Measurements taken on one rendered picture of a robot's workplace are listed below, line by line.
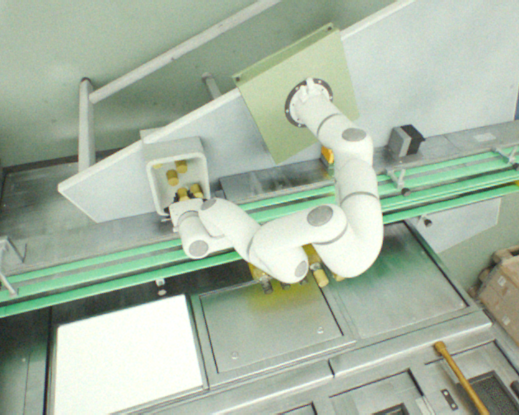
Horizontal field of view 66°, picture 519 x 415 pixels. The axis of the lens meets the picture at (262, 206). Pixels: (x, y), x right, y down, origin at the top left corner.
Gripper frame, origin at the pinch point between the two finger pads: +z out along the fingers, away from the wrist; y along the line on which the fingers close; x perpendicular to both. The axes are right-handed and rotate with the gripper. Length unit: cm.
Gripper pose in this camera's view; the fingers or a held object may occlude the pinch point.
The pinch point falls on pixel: (184, 198)
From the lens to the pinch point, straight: 127.4
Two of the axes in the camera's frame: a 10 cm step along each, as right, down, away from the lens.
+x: -0.9, -8.5, -5.2
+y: 9.5, -2.3, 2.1
